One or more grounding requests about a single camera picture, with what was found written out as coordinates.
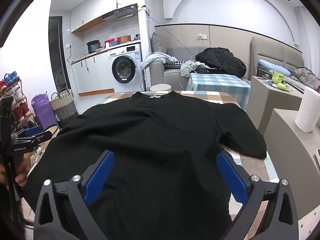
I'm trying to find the teal checkered cloth table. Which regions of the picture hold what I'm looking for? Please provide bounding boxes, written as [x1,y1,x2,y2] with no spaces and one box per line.
[186,73,250,110]

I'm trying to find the person left hand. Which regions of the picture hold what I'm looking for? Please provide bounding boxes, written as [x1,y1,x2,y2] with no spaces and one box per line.
[15,157,29,187]

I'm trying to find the white paper towel roll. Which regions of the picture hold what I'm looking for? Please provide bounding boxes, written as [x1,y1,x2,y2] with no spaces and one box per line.
[295,87,320,133]

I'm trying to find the grey white clothes pile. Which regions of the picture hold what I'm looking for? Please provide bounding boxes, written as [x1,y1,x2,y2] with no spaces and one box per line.
[140,52,209,77]

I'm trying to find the black cooking pot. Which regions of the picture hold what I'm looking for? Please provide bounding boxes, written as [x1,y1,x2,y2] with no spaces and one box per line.
[86,40,101,54]

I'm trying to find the grey side cabinet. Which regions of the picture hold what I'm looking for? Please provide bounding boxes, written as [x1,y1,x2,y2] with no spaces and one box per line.
[246,76,303,134]

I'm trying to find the black jacket on sofa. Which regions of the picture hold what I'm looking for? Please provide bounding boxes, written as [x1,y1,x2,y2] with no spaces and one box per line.
[194,47,247,78]

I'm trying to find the black cable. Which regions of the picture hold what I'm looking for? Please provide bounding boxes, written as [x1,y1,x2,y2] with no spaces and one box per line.
[0,139,23,240]

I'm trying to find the white washing machine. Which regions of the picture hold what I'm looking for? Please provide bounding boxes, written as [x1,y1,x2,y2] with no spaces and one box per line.
[107,42,145,93]

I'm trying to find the woven laundry basket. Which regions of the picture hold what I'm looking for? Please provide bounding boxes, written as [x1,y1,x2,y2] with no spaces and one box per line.
[50,88,79,129]

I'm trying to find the blue pillow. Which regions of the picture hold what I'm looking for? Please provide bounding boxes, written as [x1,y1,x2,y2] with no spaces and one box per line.
[258,59,291,77]

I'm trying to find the white round stool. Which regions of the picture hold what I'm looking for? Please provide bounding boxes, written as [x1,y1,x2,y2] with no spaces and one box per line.
[150,83,172,92]

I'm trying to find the purple bag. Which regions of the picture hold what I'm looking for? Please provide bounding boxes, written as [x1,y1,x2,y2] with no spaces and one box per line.
[31,94,57,129]

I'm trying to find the wooden shoe rack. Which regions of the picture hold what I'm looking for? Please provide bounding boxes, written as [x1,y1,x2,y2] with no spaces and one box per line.
[0,71,37,133]

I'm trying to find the black knit sweater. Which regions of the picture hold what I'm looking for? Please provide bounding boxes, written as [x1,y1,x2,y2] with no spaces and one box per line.
[24,92,266,239]

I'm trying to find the grey sofa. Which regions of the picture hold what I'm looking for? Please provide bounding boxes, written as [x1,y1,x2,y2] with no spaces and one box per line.
[149,31,253,91]

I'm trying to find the range hood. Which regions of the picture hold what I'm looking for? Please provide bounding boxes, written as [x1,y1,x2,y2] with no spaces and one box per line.
[102,4,138,22]

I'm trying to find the green toy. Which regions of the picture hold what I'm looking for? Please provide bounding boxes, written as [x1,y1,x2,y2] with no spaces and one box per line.
[271,70,286,91]

